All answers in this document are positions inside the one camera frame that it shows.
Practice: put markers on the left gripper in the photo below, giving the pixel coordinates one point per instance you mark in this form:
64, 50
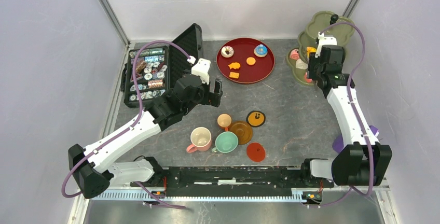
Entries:
212, 98

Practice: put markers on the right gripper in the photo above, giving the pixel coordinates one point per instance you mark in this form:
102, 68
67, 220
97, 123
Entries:
312, 61

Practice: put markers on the pink strawberry cake slice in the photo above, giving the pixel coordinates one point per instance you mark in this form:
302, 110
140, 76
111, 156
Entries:
307, 79

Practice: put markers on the yellow frosted donut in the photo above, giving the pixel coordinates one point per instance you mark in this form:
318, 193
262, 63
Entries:
311, 49

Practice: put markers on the white roll cake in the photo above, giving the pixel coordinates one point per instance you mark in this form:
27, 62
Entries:
300, 64

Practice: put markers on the orange square cracker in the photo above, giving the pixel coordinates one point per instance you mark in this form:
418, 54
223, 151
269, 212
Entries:
234, 75

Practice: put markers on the pink roll cake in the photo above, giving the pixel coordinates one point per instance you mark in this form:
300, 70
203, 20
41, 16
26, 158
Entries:
294, 54

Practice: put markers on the orange bear cookie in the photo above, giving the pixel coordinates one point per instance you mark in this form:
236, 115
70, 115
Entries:
234, 66

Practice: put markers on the white chocolate donut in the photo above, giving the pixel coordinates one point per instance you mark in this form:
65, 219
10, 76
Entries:
227, 51

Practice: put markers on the round orange cookie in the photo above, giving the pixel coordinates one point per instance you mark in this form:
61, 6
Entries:
251, 61

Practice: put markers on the blue frosted donut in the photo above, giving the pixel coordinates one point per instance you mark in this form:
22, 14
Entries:
260, 50

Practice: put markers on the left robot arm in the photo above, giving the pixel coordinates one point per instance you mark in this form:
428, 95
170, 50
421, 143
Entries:
90, 166

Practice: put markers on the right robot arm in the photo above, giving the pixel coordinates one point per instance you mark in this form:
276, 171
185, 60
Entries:
363, 161

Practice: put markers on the small orange cup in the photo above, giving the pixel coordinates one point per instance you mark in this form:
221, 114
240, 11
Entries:
224, 121

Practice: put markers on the green three-tier stand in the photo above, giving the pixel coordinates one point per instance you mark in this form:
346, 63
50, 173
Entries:
307, 38

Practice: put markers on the pink mug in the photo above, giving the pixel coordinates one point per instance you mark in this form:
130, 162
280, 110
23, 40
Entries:
201, 140

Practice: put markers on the brown saucer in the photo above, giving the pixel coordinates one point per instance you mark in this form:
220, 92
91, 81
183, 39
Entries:
243, 131

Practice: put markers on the orange smiley coaster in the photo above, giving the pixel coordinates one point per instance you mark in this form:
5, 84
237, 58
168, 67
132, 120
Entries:
256, 118

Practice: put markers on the mint green cup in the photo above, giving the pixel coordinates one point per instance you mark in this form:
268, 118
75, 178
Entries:
225, 142

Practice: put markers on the red round tray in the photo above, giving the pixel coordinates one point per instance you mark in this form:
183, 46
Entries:
244, 48

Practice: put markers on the black open case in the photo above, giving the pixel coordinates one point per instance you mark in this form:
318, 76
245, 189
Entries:
160, 66

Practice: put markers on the red round coaster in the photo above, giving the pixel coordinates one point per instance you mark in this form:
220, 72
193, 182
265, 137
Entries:
255, 152

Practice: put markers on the purple plastic holder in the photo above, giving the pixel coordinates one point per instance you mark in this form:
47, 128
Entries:
338, 144

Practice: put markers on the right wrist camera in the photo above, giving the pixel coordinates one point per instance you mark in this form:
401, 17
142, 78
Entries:
323, 40

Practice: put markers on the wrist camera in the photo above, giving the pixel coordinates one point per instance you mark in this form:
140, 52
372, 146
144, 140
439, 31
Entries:
323, 40
201, 69

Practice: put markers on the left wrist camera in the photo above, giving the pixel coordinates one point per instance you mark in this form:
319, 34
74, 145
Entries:
201, 69

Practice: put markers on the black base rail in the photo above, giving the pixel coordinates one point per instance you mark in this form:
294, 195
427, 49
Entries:
232, 181

